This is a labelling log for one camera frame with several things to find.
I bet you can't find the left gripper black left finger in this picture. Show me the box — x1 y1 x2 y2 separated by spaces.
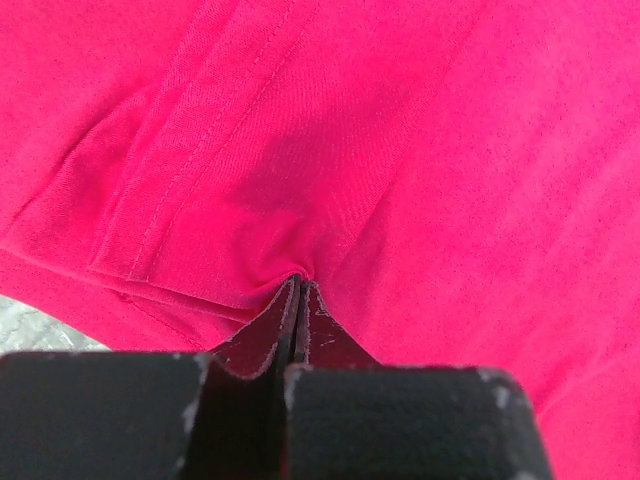
1 277 301 479

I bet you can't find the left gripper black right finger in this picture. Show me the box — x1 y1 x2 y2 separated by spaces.
283 282 553 479

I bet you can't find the magenta t shirt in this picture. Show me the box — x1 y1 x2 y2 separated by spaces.
1 1 639 479

